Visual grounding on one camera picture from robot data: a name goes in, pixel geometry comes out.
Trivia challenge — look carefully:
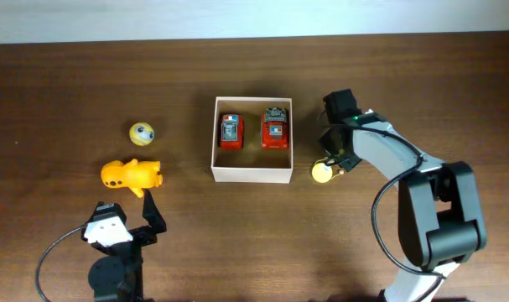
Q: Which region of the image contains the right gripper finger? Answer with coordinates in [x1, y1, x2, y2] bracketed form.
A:
[337, 151, 362, 172]
[319, 128, 346, 158]

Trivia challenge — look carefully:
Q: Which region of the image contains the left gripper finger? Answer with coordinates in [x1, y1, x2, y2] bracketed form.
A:
[143, 189, 167, 233]
[88, 201, 127, 223]

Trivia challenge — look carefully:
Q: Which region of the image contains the yellow wooden rattle drum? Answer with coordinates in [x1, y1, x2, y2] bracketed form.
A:
[311, 158, 345, 184]

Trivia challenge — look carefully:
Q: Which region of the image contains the orange toy dog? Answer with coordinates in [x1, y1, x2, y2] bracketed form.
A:
[101, 159, 164, 198]

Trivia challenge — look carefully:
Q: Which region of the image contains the red toy fire truck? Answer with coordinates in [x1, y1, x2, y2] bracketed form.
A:
[261, 107, 289, 149]

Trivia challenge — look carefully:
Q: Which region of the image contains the red toy police car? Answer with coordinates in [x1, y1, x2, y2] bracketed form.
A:
[220, 114, 244, 149]

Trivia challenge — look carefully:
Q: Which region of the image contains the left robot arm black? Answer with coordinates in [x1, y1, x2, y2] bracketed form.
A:
[81, 189, 167, 302]

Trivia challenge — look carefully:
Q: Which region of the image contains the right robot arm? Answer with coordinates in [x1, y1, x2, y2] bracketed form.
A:
[311, 89, 486, 301]

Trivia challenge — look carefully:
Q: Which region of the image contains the yellow face ball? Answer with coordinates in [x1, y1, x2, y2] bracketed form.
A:
[129, 122, 155, 146]

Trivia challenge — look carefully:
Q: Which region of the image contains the white cardboard box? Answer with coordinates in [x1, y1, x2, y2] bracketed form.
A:
[210, 96, 293, 184]

